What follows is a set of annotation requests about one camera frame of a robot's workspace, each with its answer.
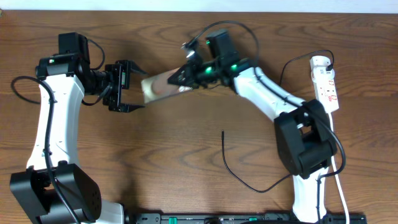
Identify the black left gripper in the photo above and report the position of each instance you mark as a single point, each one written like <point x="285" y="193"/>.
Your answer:
<point x="117" y="86"/>

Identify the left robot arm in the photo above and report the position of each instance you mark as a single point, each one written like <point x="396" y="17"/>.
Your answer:
<point x="53" y="188"/>

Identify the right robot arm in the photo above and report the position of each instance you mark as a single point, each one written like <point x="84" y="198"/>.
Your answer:
<point x="304" y="142"/>

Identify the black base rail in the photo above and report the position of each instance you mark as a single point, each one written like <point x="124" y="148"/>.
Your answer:
<point x="156" y="218"/>

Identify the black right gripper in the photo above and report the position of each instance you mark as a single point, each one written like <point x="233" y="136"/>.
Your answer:
<point x="187" y="70"/>

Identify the white power strip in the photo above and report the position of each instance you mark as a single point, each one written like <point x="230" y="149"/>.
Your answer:
<point x="324" y="84"/>

